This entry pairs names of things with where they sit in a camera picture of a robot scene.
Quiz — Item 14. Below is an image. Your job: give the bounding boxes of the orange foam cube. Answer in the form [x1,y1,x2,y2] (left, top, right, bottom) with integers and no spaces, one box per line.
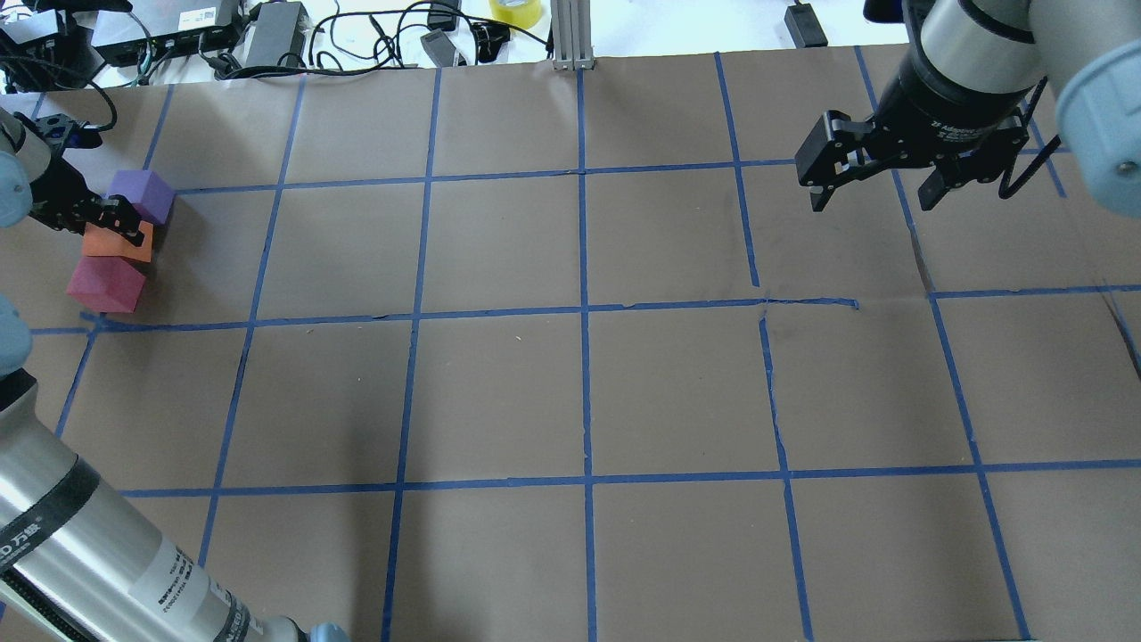
[81,220,155,265]

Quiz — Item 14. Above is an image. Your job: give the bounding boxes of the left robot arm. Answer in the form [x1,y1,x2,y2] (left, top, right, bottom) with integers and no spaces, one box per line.
[1,112,348,641]

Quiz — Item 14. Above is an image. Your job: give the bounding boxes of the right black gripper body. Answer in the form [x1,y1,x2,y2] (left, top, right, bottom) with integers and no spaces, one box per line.
[869,62,1028,184]

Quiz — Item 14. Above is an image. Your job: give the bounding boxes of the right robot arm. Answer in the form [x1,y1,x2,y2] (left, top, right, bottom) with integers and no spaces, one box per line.
[794,1,1140,217]

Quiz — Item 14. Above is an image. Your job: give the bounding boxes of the black power adapter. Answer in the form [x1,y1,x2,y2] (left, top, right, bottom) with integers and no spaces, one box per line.
[243,1,309,68]

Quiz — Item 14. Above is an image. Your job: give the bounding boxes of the aluminium frame post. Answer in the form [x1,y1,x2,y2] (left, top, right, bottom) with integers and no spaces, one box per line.
[550,0,596,70]

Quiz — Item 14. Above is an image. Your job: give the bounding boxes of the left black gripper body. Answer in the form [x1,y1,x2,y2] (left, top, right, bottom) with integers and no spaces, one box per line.
[13,112,99,233]

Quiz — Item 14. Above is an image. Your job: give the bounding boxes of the small black adapter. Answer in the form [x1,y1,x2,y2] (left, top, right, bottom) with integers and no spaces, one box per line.
[784,1,830,49]

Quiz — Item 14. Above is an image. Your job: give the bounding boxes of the purple foam cube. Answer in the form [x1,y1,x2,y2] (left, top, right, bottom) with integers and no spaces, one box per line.
[106,169,176,226]

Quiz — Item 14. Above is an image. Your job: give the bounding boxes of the red foam cube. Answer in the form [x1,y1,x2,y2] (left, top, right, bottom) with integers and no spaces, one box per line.
[65,255,146,312]

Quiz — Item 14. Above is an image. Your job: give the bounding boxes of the yellow tape roll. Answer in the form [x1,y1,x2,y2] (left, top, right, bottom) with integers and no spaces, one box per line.
[488,0,545,29]

